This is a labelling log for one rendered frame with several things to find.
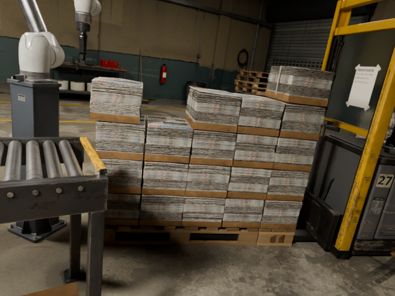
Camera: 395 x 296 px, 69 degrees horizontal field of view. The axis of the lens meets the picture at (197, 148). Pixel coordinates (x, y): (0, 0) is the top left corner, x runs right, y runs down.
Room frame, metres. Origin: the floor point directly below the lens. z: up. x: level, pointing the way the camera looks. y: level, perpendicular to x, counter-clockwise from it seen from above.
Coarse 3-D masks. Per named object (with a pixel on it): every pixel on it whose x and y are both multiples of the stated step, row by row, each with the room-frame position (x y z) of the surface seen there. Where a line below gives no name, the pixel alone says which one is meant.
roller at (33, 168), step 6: (30, 144) 1.16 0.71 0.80; (36, 144) 1.18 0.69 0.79; (30, 150) 1.09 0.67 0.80; (36, 150) 1.11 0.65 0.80; (30, 156) 1.03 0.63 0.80; (36, 156) 1.04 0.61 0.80; (30, 162) 0.97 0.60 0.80; (36, 162) 0.98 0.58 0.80; (30, 168) 0.92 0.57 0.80; (36, 168) 0.93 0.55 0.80; (30, 174) 0.87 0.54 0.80; (36, 174) 0.87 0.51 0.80; (42, 174) 0.92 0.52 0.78
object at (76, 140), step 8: (8, 144) 1.18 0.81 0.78; (24, 144) 1.21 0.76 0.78; (40, 144) 1.24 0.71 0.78; (56, 144) 1.28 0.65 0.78; (72, 144) 1.31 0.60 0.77; (80, 144) 1.33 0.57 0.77; (24, 152) 1.21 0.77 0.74; (40, 152) 1.24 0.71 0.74; (80, 152) 1.33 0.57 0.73; (24, 160) 1.21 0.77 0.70; (80, 160) 1.33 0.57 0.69
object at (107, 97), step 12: (96, 84) 1.63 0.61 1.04; (108, 84) 1.64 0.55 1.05; (120, 84) 1.66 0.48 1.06; (132, 84) 1.73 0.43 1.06; (96, 96) 1.64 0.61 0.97; (108, 96) 1.65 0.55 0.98; (120, 96) 1.66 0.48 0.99; (132, 96) 1.67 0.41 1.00; (96, 108) 1.64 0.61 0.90; (108, 108) 1.65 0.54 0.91; (120, 108) 1.67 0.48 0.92; (132, 108) 1.68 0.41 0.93
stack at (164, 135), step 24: (144, 120) 1.84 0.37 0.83; (168, 120) 1.95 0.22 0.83; (96, 144) 1.64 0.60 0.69; (120, 144) 1.67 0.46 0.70; (168, 144) 1.73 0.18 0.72; (192, 144) 1.77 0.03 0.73; (216, 144) 1.80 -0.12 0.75; (240, 144) 1.83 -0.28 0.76; (264, 144) 1.87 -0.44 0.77; (120, 168) 1.67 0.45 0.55; (144, 168) 1.70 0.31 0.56; (168, 168) 1.73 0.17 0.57; (192, 168) 1.76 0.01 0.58; (216, 168) 1.79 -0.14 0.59; (240, 168) 1.83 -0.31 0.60; (240, 192) 1.84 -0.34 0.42; (264, 192) 1.87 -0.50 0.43; (120, 216) 1.68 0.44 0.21; (144, 216) 1.70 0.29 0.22; (168, 216) 1.74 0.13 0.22; (192, 216) 1.78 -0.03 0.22; (216, 216) 1.81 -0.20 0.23; (240, 216) 1.85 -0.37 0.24; (120, 240) 1.69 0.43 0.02; (144, 240) 1.72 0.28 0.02; (168, 240) 1.76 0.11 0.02; (192, 240) 1.80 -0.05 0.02; (216, 240) 1.84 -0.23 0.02; (240, 240) 1.85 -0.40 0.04
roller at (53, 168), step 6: (48, 144) 1.19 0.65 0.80; (54, 144) 1.23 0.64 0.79; (48, 150) 1.12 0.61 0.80; (54, 150) 1.13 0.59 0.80; (48, 156) 1.06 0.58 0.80; (54, 156) 1.06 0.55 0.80; (48, 162) 1.01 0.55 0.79; (54, 162) 1.00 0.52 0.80; (48, 168) 0.96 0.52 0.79; (54, 168) 0.94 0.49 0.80; (60, 168) 0.97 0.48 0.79; (48, 174) 0.92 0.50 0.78; (54, 174) 0.89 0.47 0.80; (60, 174) 0.90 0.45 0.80
